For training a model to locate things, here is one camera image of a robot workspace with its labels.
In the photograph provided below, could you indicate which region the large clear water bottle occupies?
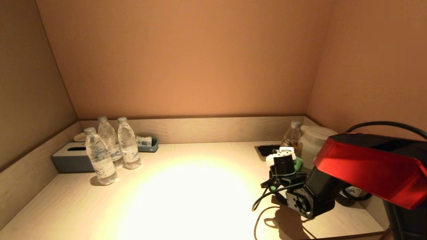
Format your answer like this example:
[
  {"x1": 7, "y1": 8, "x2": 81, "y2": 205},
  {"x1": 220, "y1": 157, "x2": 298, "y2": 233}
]
[{"x1": 84, "y1": 127, "x2": 118, "y2": 186}]

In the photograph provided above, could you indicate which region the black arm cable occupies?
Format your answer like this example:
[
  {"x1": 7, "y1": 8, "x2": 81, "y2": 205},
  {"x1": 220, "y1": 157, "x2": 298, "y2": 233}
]
[{"x1": 252, "y1": 121, "x2": 427, "y2": 212}]

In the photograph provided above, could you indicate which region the amber tea bottle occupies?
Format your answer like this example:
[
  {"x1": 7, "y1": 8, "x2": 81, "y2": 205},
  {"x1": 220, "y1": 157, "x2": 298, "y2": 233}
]
[{"x1": 281, "y1": 121, "x2": 302, "y2": 151}]

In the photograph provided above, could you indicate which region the black recessed socket panel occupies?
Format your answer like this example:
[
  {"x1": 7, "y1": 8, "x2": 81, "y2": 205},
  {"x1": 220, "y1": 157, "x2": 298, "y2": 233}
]
[{"x1": 255, "y1": 145, "x2": 283, "y2": 158}]

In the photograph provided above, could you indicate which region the dark tea bottle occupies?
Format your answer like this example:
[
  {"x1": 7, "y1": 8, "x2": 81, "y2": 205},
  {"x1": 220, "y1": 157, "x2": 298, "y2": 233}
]
[{"x1": 336, "y1": 184, "x2": 371, "y2": 206}]

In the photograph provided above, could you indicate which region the small blue tray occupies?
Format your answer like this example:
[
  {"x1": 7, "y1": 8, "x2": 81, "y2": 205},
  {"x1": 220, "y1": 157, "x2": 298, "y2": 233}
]
[{"x1": 137, "y1": 138, "x2": 158, "y2": 153}]

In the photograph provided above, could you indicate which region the grey tissue box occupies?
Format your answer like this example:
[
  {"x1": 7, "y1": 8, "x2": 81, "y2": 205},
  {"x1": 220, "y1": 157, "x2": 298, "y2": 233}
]
[{"x1": 51, "y1": 142, "x2": 97, "y2": 173}]

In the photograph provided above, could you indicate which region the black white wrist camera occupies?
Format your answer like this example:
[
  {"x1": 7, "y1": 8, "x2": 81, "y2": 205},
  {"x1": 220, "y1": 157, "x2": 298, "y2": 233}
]
[{"x1": 266, "y1": 147, "x2": 297, "y2": 176}]

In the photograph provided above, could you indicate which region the white electric kettle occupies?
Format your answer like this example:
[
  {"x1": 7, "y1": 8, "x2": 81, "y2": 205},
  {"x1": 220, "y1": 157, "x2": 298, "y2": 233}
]
[{"x1": 299, "y1": 125, "x2": 338, "y2": 171}]

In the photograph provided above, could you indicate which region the green microfibre cloth black trim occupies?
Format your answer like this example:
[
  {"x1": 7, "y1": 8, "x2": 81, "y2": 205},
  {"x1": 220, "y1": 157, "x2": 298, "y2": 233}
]
[{"x1": 270, "y1": 157, "x2": 304, "y2": 191}]

